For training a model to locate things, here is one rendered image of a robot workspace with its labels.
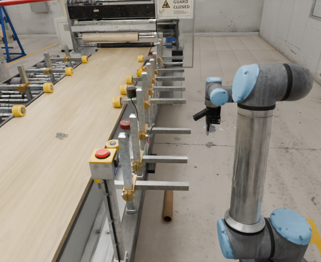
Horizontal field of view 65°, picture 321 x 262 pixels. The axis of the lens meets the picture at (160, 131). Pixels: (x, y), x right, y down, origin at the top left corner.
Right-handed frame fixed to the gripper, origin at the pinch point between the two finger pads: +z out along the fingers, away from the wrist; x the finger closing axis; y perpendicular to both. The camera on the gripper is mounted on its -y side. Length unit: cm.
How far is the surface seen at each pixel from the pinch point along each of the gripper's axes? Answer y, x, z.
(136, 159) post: -42, -30, -1
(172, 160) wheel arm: -21.6, -25.9, 2.1
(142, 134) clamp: -40.5, -7.4, -4.2
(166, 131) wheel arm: -25.9, -0.8, -2.1
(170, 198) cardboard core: -24, 19, 75
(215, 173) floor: 20, 61, 82
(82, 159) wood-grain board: -68, -38, -7
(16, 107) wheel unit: -127, 11, -15
